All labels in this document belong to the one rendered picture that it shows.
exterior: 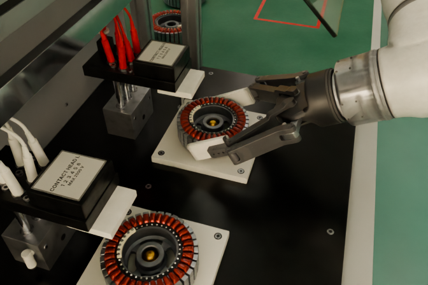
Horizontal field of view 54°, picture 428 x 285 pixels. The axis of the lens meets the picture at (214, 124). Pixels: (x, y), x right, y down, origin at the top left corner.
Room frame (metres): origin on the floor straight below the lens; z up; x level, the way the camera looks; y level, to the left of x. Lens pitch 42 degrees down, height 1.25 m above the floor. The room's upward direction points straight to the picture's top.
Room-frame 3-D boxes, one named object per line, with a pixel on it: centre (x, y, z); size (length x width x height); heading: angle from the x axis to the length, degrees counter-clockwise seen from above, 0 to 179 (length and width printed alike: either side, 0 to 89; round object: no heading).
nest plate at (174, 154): (0.50, 0.00, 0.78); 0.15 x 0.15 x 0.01; 73
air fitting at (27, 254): (0.27, 0.22, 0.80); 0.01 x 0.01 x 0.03; 73
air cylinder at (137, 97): (0.54, 0.14, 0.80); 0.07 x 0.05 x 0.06; 163
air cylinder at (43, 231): (0.31, 0.21, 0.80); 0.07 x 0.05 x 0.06; 163
